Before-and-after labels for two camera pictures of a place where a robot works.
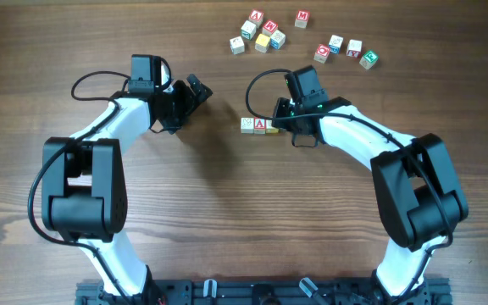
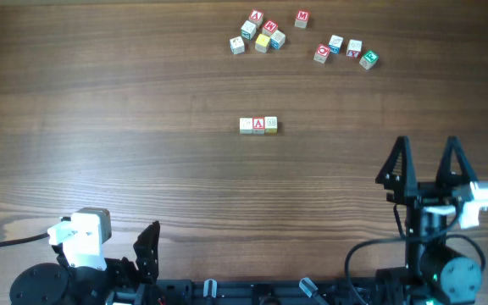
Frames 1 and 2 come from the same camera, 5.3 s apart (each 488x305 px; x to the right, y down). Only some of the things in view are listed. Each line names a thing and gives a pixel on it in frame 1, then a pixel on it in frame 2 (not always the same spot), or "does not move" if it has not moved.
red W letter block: [269, 26] does not move
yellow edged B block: [269, 129] does not move
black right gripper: [281, 106] to [428, 191]
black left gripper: [189, 103] to [146, 261]
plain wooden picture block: [246, 125] does not move
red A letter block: [259, 125] does not move
